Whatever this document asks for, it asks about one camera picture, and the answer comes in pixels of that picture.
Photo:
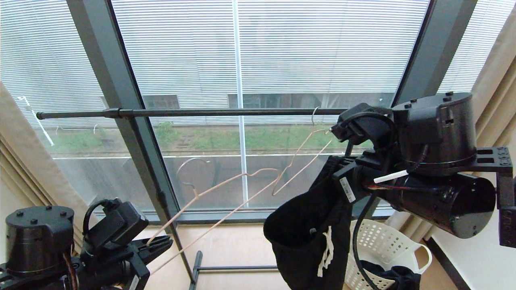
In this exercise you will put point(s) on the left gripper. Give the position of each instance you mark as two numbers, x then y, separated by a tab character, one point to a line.
121	270

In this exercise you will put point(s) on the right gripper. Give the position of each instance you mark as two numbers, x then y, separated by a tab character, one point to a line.
363	177

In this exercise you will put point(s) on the pink clothes hanger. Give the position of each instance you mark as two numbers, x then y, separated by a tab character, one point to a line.
196	195
303	167

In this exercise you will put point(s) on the white laundry basket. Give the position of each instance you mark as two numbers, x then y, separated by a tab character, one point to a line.
375	241

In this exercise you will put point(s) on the black clothes rack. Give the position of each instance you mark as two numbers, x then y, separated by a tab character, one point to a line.
201	112

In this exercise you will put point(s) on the window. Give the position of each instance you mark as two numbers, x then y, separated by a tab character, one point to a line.
282	60

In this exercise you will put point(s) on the beige curtain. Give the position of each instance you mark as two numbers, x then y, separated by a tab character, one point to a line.
496	80
24	153

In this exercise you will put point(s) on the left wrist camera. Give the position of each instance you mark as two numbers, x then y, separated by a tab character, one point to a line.
121	223

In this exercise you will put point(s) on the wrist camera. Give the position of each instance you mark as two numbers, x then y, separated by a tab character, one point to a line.
371	129
121	223

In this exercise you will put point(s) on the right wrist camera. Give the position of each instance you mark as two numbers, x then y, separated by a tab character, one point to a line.
371	129

